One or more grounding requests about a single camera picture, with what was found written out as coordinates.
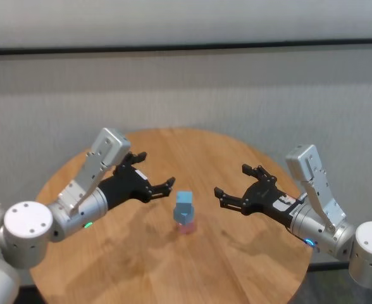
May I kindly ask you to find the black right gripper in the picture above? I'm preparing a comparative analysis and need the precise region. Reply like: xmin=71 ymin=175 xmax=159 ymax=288
xmin=213 ymin=163 xmax=302 ymax=229

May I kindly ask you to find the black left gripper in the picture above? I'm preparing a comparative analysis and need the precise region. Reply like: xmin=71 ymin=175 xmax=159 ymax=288
xmin=97 ymin=151 xmax=177 ymax=212

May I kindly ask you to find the blue cube block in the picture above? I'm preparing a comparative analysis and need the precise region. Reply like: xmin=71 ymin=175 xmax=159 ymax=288
xmin=176 ymin=190 xmax=195 ymax=206
xmin=173 ymin=202 xmax=195 ymax=226

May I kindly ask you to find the pink cube block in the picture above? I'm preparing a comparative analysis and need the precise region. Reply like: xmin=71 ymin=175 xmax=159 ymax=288
xmin=177 ymin=221 xmax=195 ymax=235

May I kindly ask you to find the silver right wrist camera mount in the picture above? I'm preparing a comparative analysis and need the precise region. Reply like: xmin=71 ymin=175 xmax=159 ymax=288
xmin=285 ymin=144 xmax=347 ymax=234

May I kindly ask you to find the black wall rail strip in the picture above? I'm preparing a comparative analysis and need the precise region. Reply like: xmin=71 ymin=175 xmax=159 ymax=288
xmin=0 ymin=37 xmax=372 ymax=58

